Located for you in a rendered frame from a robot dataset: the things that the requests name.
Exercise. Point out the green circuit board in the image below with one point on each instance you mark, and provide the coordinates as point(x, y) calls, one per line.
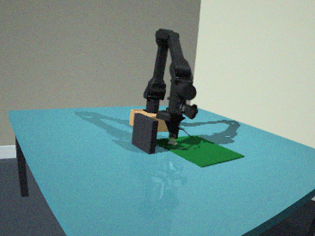
point(203, 152)

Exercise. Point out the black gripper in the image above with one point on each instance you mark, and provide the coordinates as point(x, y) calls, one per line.
point(171, 117)

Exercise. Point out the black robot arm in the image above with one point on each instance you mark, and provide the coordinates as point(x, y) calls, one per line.
point(180, 71)

